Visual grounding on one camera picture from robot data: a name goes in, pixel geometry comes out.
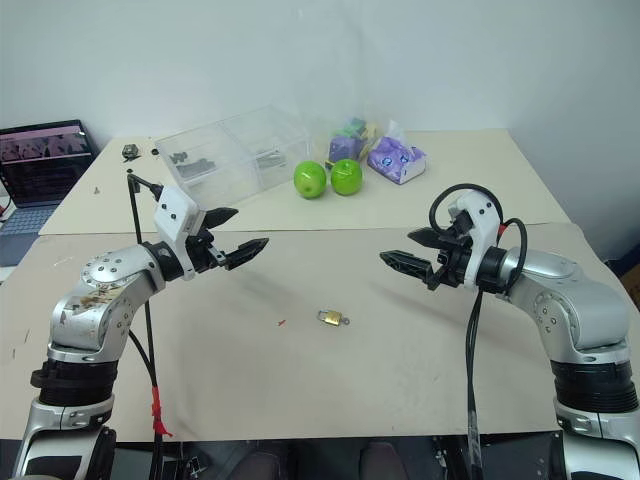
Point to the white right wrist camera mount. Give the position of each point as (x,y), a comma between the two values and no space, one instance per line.
(482,220)

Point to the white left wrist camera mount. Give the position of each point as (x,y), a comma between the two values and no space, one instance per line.
(172,210)

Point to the open laptop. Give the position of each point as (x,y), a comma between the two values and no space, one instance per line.
(40,165)

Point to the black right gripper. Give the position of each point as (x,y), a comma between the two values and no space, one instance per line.
(457,257)

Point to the green apple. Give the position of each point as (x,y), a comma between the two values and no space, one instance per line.
(346,177)
(310,180)

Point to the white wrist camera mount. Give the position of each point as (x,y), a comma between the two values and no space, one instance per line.
(172,210)
(482,220)

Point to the purple tissue pack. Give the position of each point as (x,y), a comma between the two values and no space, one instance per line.
(397,159)

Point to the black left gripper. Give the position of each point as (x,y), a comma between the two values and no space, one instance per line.
(201,252)

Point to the dark hardware pieces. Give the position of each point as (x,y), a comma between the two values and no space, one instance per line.
(192,162)

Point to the clear bag of colourful items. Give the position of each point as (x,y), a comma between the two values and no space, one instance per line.
(350,140)

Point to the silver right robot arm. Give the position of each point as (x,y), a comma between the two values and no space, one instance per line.
(575,310)

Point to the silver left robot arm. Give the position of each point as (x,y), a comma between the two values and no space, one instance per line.
(90,310)

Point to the small dark metal part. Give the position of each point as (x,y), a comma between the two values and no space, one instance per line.
(131,151)

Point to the grey metal pieces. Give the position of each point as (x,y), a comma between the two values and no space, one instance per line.
(271,158)

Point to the small brass padlock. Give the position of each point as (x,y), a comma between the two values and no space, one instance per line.
(330,318)

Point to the clear plastic drawer box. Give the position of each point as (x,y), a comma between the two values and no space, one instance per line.
(225,145)

